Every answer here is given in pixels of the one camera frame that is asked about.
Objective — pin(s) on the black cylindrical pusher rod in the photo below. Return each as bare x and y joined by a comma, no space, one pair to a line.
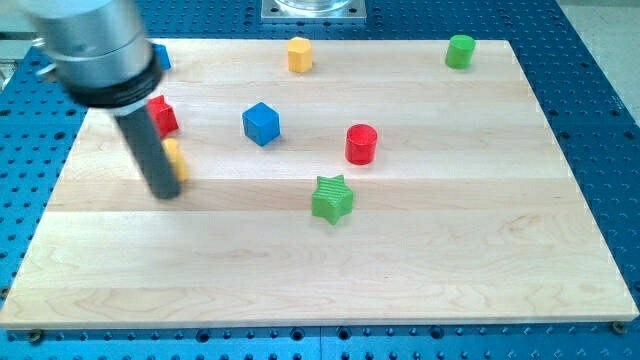
144,142

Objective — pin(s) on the yellow heart block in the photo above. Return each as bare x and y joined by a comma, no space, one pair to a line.
176,158

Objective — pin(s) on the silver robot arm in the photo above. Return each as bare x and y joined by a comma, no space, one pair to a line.
101,55

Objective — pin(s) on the blue block behind arm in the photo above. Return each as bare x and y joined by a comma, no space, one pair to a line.
162,55

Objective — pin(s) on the yellow hexagon block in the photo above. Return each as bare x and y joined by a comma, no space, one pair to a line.
299,55

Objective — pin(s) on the blue cube block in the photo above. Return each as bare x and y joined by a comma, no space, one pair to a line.
261,124

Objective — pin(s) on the green star block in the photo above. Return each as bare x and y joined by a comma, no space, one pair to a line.
332,199

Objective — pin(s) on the red cylinder block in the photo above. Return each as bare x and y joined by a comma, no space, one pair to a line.
360,145

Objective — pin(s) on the light wooden board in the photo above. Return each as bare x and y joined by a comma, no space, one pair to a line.
380,187

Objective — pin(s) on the green cylinder block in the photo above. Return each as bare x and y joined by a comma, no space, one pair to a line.
460,51

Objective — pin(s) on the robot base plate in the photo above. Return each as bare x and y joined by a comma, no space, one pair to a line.
300,10

